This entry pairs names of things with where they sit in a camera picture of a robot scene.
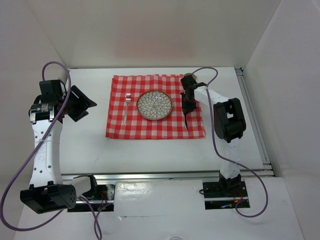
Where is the silver knife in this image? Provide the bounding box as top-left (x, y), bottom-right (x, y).
top-left (184, 113), bottom-right (189, 130)

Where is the floral patterned plate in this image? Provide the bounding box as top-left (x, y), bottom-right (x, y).
top-left (136, 90), bottom-right (173, 121)

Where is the red white checkered cloth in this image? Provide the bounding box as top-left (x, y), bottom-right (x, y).
top-left (105, 74), bottom-right (206, 140)

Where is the silver fork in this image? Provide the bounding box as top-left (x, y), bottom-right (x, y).
top-left (123, 93), bottom-right (132, 123)

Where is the beige paper cup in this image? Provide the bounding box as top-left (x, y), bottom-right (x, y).
top-left (184, 72), bottom-right (197, 82)

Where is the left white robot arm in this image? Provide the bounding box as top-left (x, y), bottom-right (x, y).
top-left (20, 79), bottom-right (99, 214)

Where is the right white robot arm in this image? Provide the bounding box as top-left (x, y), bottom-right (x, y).
top-left (180, 73), bottom-right (247, 197)

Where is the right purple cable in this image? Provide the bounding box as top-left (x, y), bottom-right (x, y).
top-left (192, 66), bottom-right (270, 219)

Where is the front aluminium rail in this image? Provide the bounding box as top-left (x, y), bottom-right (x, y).
top-left (62, 168), bottom-right (275, 185)

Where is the aluminium rail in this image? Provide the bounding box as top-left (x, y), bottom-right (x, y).
top-left (62, 168), bottom-right (275, 185)
top-left (234, 67), bottom-right (273, 173)

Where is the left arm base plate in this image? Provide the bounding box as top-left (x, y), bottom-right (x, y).
top-left (67, 183), bottom-right (116, 213)

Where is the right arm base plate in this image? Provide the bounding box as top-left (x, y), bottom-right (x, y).
top-left (199, 181), bottom-right (250, 210)

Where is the right side aluminium rail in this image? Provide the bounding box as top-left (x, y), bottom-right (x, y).
top-left (234, 67), bottom-right (273, 173)

